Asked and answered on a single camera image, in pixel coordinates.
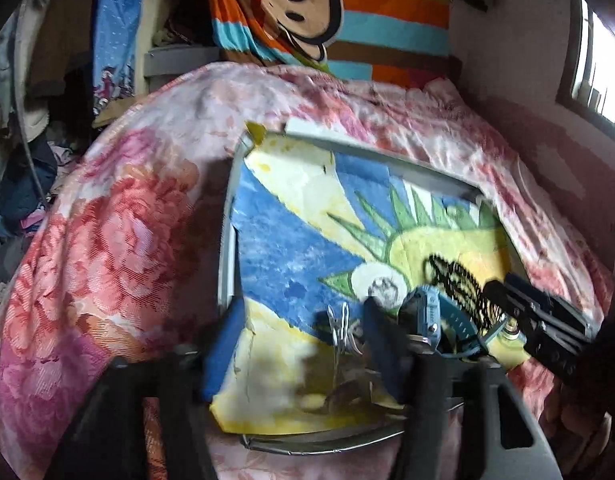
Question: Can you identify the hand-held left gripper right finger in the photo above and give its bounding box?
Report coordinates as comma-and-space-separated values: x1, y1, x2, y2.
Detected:
361, 296, 564, 480

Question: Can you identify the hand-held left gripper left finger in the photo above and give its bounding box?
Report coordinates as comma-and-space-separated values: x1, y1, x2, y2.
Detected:
46, 298, 248, 480

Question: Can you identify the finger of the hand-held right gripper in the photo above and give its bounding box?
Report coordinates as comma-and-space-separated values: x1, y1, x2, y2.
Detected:
479, 273, 601, 357

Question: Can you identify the brown hair tie orange bead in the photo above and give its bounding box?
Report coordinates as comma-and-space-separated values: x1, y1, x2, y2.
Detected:
307, 370, 384, 412

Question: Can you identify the teal wrist watch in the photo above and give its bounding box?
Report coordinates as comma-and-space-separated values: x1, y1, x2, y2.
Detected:
399, 284, 504, 362

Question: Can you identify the black chain bracelet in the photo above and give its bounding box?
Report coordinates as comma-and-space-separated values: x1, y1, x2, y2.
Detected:
421, 254, 509, 327

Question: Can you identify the painted cardboard box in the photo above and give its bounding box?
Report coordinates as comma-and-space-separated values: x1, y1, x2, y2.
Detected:
209, 120, 539, 457

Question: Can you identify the silver hair clip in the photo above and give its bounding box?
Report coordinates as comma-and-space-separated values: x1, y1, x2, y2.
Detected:
324, 302, 364, 357

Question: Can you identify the pink floral blanket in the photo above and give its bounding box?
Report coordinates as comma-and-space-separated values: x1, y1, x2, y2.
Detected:
0, 62, 615, 480

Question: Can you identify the window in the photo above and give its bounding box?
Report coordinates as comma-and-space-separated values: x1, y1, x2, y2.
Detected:
556, 0, 615, 127

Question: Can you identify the pile of clothes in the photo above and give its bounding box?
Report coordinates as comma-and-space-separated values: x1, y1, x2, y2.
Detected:
0, 0, 94, 287

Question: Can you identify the grey shelf board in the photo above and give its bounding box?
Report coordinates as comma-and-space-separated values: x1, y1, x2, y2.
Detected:
144, 44, 224, 79

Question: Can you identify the striped monkey blanket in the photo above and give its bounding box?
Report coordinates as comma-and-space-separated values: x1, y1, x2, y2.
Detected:
209, 0, 454, 87

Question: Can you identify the blue dotted curtain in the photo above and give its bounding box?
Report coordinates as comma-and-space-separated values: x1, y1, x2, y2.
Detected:
89, 0, 151, 122

